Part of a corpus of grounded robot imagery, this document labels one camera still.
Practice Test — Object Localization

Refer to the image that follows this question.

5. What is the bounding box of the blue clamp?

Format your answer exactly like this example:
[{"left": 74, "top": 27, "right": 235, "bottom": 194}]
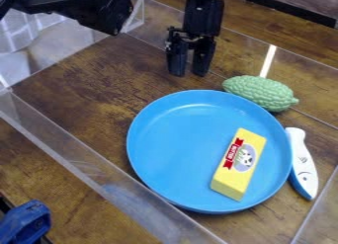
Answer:
[{"left": 0, "top": 200, "right": 52, "bottom": 244}]

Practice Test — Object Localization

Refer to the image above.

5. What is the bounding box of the yellow toy butter block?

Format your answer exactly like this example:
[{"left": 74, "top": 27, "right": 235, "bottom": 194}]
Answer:
[{"left": 210, "top": 128, "right": 267, "bottom": 202}]

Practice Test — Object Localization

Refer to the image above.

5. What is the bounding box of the white blue toy fish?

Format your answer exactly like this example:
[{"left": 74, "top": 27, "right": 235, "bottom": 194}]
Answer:
[{"left": 285, "top": 127, "right": 318, "bottom": 201}]

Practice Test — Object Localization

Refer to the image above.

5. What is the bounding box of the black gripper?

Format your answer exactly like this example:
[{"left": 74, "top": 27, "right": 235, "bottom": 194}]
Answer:
[{"left": 167, "top": 0, "right": 225, "bottom": 77}]

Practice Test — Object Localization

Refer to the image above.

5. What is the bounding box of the green bumpy toy gourd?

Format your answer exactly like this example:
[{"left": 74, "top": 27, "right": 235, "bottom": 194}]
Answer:
[{"left": 222, "top": 75, "right": 298, "bottom": 112}]

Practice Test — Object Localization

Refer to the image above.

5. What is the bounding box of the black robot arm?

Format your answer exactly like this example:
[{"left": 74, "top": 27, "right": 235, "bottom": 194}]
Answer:
[{"left": 0, "top": 0, "right": 225, "bottom": 77}]

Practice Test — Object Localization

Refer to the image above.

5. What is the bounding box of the clear acrylic enclosure wall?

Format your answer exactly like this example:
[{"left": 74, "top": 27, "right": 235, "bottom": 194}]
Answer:
[{"left": 0, "top": 0, "right": 338, "bottom": 244}]

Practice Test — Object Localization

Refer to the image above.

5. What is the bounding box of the blue round plate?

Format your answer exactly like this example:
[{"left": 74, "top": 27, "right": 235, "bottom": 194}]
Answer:
[{"left": 127, "top": 90, "right": 291, "bottom": 214}]

